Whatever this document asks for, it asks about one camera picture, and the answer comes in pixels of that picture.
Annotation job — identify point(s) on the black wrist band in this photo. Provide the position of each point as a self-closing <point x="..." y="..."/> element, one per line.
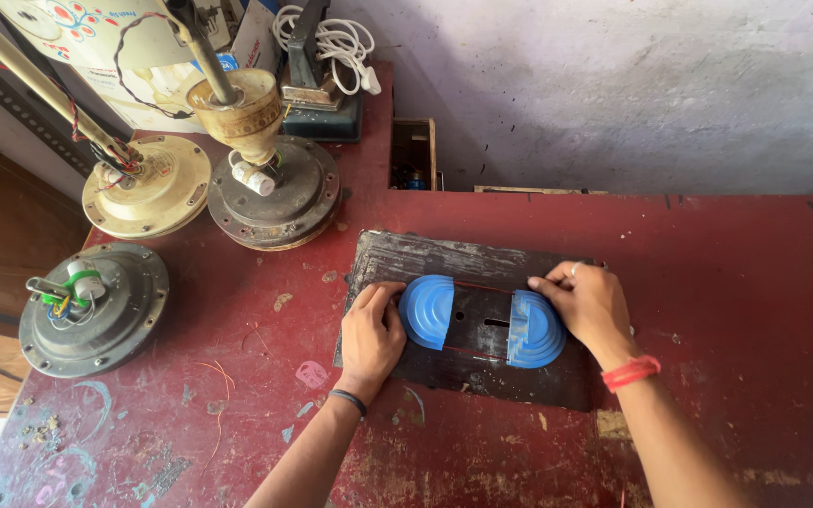
<point x="348" y="400"/>

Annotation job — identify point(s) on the red thread wrist band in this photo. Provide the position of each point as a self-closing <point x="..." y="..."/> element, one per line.
<point x="630" y="372"/>

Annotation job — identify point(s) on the person's right hand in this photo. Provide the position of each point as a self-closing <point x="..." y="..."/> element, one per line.
<point x="590" y="307"/>

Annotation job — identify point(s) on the grey ceiling fan motor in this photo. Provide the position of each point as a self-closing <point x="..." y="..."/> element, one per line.
<point x="94" y="310"/>

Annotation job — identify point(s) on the dark metal winding plate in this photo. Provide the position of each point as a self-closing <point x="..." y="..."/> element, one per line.
<point x="477" y="324"/>

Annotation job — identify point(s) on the wooden open box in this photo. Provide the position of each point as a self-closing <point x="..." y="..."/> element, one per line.
<point x="412" y="155"/>

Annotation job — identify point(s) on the slotted metal angle bar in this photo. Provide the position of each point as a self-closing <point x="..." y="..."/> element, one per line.
<point x="25" y="106"/>

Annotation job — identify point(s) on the rusty brown ceiling fan motor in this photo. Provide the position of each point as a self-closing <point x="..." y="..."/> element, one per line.
<point x="265" y="162"/>

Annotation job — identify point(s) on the person's left hand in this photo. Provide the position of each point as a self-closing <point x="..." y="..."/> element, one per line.
<point x="371" y="338"/>

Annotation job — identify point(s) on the cream ceiling fan motor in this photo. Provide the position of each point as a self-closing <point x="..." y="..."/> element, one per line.
<point x="124" y="162"/>

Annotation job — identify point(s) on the blue stepped half-round former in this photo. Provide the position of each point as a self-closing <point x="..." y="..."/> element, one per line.
<point x="426" y="310"/>
<point x="535" y="329"/>

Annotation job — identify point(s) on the old electric clothes iron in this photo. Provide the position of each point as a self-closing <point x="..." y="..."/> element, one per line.
<point x="318" y="77"/>

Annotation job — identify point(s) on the person's right fingers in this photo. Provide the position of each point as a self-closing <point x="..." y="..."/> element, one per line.
<point x="555" y="279"/>

